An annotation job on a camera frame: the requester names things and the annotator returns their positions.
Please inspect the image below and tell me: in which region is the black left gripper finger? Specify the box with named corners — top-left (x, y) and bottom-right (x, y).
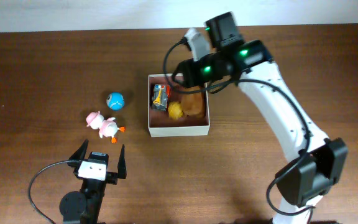
top-left (117, 144), bottom-right (127, 179)
top-left (68, 139), bottom-right (89, 167)

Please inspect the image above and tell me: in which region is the pink white duck toy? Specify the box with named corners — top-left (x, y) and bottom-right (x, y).
top-left (86, 111), bottom-right (126, 144)

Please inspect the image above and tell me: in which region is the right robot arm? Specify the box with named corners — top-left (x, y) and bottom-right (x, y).
top-left (175, 12), bottom-right (348, 223)

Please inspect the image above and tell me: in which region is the brown plush toy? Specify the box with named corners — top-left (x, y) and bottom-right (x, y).
top-left (180, 93), bottom-right (205, 118)

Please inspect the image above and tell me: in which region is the white box pink inside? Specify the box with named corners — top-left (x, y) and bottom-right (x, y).
top-left (147, 74), bottom-right (210, 137)

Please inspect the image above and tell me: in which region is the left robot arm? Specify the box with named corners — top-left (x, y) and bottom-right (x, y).
top-left (59, 139), bottom-right (127, 224)

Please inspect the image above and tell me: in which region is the blue ball toy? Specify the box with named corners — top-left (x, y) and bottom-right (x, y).
top-left (106, 92), bottom-right (125, 111)

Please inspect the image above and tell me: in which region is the yellow round wheel toy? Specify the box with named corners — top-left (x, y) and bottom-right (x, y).
top-left (168, 101), bottom-right (183, 120)

